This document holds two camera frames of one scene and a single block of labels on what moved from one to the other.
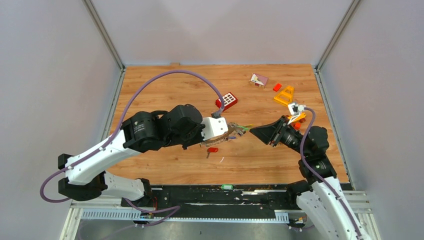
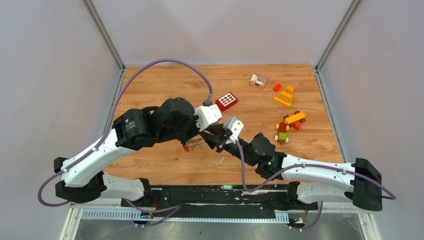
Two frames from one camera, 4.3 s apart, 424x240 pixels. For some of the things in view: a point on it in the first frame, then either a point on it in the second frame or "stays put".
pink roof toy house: [258, 80] stays put
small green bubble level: [227, 186] stays put
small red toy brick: [277, 87] stays put
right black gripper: [270, 132] to [216, 134]
